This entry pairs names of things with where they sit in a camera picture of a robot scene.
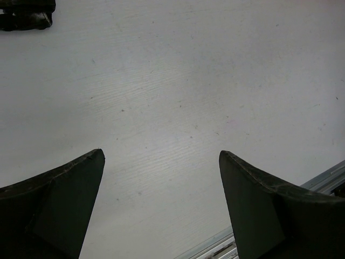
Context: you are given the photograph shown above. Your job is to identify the aluminium rail frame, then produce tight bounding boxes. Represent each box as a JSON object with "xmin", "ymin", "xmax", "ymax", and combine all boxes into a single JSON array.
[{"xmin": 178, "ymin": 161, "xmax": 344, "ymax": 258}]

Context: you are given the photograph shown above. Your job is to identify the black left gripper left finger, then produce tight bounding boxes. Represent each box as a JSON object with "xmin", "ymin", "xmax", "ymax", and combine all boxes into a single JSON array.
[{"xmin": 1, "ymin": 149, "xmax": 105, "ymax": 258}]

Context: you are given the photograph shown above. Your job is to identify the black camo folded trousers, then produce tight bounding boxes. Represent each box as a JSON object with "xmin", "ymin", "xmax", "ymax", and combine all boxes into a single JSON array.
[{"xmin": 1, "ymin": 0, "xmax": 56, "ymax": 31}]

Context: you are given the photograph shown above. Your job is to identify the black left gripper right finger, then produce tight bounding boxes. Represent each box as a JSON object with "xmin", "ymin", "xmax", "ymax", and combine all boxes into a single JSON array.
[{"xmin": 219, "ymin": 151, "xmax": 344, "ymax": 258}]

